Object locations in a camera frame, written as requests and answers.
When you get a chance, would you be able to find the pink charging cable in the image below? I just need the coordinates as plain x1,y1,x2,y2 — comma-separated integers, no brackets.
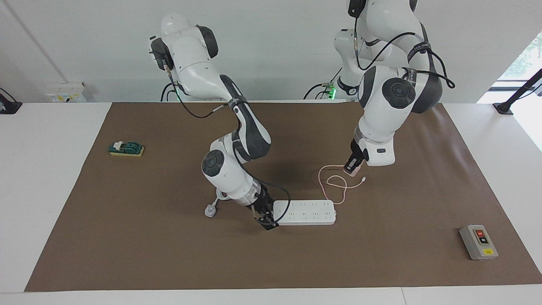
318,164,367,205

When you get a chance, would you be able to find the white power strip with cord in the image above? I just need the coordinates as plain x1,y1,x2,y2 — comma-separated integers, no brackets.
205,189,337,226

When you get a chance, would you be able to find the brown paper mat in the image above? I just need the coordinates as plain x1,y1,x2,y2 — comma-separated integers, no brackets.
25,101,542,292

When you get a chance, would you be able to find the green circuit board fixture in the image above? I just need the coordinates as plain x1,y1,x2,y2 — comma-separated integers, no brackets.
109,141,145,158

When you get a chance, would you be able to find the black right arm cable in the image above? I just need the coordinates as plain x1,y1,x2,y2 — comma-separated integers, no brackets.
163,59,292,224

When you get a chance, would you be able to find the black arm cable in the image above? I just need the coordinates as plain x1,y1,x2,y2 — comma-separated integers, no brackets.
163,59,292,224
354,25,456,89

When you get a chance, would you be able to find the black left base cable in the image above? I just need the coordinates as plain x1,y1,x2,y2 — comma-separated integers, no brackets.
303,68,343,100

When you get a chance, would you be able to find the black base cable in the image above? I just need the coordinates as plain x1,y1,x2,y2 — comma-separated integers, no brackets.
303,68,343,100
160,81,177,102

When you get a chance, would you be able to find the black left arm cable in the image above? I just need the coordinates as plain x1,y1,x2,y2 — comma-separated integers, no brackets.
354,25,456,89

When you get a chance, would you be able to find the black right base cable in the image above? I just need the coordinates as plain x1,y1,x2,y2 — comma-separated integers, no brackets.
160,81,177,102

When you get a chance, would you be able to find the grey on-off switch box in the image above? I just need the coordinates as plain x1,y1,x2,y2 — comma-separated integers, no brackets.
459,225,499,261

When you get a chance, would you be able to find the black clamp mount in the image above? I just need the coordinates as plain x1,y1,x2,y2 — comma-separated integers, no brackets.
0,88,22,115

